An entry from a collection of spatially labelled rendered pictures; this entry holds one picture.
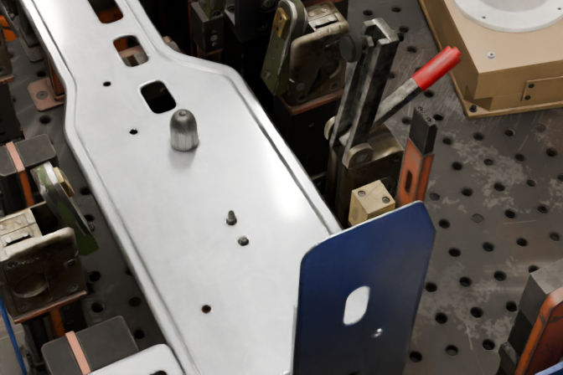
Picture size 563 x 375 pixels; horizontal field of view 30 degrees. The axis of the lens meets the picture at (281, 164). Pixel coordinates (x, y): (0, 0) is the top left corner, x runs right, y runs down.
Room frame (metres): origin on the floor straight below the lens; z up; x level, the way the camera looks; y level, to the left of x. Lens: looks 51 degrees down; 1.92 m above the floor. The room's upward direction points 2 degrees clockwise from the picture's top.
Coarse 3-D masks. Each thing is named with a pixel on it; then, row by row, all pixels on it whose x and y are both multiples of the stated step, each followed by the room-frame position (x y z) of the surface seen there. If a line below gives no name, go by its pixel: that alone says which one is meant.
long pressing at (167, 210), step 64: (64, 0) 1.01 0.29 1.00; (128, 0) 1.01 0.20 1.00; (64, 64) 0.89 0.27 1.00; (192, 64) 0.90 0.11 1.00; (64, 128) 0.79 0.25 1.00; (128, 128) 0.79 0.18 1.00; (256, 128) 0.80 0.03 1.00; (128, 192) 0.70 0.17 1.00; (192, 192) 0.70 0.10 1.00; (256, 192) 0.71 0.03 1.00; (128, 256) 0.62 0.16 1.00; (192, 256) 0.62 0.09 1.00; (256, 256) 0.62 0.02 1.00; (192, 320) 0.54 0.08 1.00; (256, 320) 0.54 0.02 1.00
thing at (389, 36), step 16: (368, 32) 0.75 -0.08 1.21; (384, 32) 0.74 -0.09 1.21; (400, 32) 0.76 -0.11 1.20; (352, 48) 0.72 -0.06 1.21; (368, 48) 0.73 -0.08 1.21; (384, 48) 0.73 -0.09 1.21; (352, 64) 0.75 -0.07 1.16; (368, 64) 0.74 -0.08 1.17; (384, 64) 0.73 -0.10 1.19; (352, 80) 0.74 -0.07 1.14; (368, 80) 0.72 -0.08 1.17; (384, 80) 0.73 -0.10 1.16; (352, 96) 0.75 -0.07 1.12; (368, 96) 0.72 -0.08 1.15; (352, 112) 0.74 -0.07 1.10; (368, 112) 0.72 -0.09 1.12; (336, 128) 0.74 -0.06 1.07; (352, 128) 0.72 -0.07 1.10; (368, 128) 0.72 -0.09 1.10; (336, 144) 0.74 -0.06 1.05; (352, 144) 0.71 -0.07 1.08
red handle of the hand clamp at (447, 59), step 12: (456, 48) 0.79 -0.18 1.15; (432, 60) 0.78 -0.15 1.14; (444, 60) 0.78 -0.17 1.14; (456, 60) 0.78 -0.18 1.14; (420, 72) 0.78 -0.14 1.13; (432, 72) 0.77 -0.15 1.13; (444, 72) 0.77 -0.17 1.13; (408, 84) 0.77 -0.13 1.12; (420, 84) 0.76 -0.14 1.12; (432, 84) 0.77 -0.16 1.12; (396, 96) 0.76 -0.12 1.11; (408, 96) 0.76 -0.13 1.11; (384, 108) 0.75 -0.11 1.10; (396, 108) 0.75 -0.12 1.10; (384, 120) 0.74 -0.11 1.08; (348, 132) 0.74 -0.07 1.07
